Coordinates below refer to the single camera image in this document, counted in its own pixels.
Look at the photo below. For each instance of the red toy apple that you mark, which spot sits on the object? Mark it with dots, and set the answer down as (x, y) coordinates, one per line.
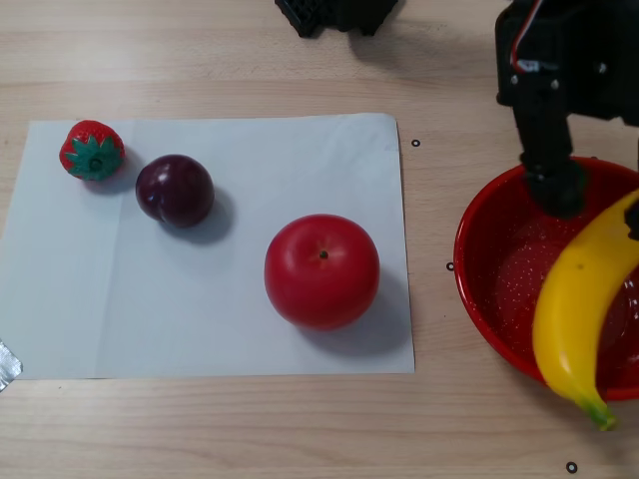
(322, 279)

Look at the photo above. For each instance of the red speckled bowl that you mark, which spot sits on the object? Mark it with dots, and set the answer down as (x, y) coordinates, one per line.
(489, 279)

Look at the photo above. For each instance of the yellow toy banana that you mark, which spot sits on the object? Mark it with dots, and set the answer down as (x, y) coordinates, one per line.
(574, 299)

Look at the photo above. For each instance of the grey duct tape piece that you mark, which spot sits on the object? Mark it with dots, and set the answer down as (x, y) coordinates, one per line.
(9, 366)

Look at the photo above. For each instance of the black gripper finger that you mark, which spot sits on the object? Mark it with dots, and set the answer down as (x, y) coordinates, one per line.
(634, 213)
(549, 169)

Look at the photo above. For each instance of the white paper sheet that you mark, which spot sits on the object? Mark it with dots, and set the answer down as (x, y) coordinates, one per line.
(249, 174)

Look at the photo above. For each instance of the red toy strawberry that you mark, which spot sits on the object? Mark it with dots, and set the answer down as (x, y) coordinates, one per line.
(92, 149)

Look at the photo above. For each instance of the dark purple toy plum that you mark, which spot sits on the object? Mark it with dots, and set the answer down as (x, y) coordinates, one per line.
(175, 192)

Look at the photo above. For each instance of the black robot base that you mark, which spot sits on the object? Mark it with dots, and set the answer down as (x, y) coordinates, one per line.
(339, 12)

